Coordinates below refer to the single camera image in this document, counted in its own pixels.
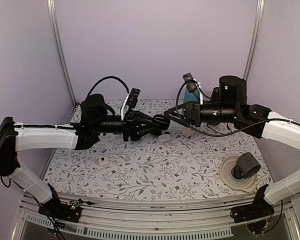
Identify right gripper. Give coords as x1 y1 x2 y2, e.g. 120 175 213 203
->
163 100 239 128

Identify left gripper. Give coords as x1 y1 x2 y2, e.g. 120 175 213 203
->
92 110 160 141

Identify black round earbud case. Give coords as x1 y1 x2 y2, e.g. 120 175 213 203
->
153 114 171 131

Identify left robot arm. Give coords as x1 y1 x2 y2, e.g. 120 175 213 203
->
0 93 170 217

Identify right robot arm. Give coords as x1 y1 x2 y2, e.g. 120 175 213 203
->
164 73 300 150

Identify white oval earbud case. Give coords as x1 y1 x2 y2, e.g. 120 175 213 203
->
158 134 172 143

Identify beige earbud case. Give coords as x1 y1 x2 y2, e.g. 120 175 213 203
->
182 128 193 138

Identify white case with black earbud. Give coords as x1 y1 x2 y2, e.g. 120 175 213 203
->
97 157 110 167

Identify teal vase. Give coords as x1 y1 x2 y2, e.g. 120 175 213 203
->
183 88 200 103

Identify floral table mat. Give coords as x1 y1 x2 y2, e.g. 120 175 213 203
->
42 98 276 202

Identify dark grey mug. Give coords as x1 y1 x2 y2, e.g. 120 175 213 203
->
233 152 261 180

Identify beige ribbed plate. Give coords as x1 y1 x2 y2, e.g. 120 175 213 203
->
219 154 257 193

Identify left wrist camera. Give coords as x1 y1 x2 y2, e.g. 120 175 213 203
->
120 88 141 121

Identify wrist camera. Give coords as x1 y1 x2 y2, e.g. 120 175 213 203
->
120 88 141 121
182 72 204 104

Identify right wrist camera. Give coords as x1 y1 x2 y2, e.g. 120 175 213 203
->
182 72 204 104

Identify left camera cable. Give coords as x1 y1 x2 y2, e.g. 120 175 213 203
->
86 76 130 101

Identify front aluminium rail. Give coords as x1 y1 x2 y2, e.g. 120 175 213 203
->
11 194 300 240

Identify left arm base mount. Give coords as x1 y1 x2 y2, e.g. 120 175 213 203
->
38 184 82 223

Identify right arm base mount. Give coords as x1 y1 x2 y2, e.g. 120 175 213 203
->
230 184 275 223

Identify right aluminium frame post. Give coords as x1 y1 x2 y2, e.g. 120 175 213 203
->
243 0 265 82

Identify aluminium frame post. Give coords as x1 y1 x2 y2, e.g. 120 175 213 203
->
46 0 77 106
243 0 265 82

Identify left aluminium frame post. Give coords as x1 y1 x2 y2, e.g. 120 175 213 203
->
46 0 77 106

